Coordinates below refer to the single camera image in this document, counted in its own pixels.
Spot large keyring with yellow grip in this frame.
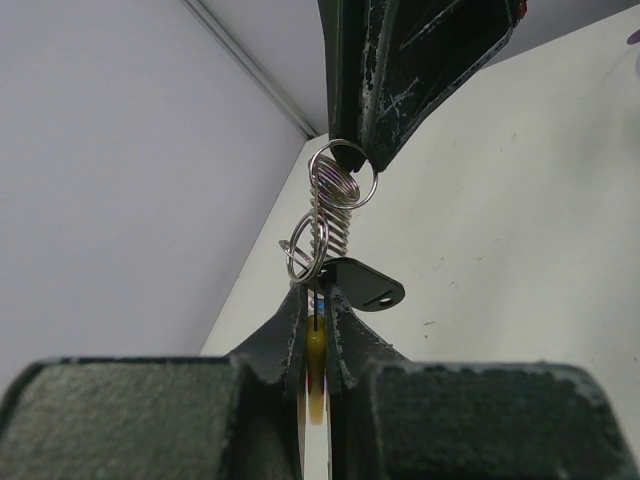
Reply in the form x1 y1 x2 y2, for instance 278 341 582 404
297 137 380 480

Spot black key fob with ring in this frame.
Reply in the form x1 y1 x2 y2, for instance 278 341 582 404
279 211 406 312

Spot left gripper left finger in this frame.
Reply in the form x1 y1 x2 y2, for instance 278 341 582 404
1 287 306 479

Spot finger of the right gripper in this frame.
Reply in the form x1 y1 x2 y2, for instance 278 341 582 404
358 0 515 172
318 0 372 173

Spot right aluminium frame post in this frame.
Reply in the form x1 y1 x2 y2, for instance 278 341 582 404
182 0 320 140

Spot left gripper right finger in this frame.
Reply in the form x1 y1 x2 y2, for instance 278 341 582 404
325 289 635 479

